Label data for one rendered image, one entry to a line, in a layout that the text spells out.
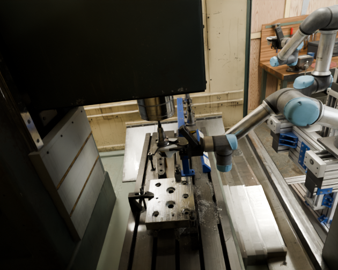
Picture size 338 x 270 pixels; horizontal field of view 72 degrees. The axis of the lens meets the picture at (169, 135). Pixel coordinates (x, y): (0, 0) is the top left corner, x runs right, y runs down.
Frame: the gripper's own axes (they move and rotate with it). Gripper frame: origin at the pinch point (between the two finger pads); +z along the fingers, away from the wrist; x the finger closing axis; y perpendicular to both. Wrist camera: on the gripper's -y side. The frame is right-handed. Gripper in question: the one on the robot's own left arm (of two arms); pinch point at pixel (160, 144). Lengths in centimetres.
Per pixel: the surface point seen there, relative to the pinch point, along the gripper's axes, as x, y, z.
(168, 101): -5.2, -23.4, -6.9
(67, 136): -1.9, -10.3, 41.3
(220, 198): -2.8, 35.1, -27.1
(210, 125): 93, 43, -35
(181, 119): 30.2, 2.5, -10.8
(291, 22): 263, -12, -170
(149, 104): -7.9, -24.2, 0.4
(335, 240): -35, 29, -65
